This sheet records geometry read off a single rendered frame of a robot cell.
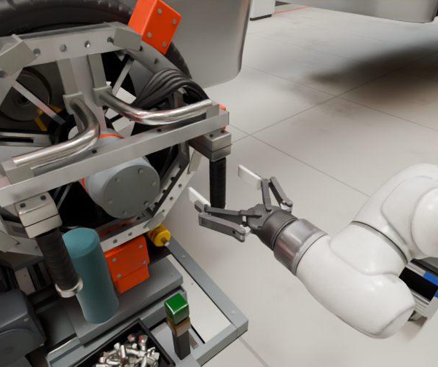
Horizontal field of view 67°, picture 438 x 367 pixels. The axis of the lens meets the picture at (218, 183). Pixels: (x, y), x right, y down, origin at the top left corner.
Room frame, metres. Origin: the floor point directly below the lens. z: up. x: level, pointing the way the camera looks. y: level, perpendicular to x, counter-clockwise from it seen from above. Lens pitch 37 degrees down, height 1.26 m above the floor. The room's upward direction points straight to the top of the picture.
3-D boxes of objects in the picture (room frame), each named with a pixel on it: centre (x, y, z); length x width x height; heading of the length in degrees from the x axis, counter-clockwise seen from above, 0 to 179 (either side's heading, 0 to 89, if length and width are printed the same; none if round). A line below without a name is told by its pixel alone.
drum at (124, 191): (0.61, 0.24, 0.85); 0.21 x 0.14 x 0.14; 38
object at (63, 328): (0.76, 0.43, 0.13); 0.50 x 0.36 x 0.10; 128
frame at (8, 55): (0.66, 0.28, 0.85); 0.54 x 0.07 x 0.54; 128
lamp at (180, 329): (0.40, 0.09, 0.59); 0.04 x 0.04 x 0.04; 38
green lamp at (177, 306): (0.40, 0.09, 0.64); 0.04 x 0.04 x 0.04; 38
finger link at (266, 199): (0.53, -0.10, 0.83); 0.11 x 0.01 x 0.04; 176
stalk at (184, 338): (0.40, 0.09, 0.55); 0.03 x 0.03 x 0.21; 38
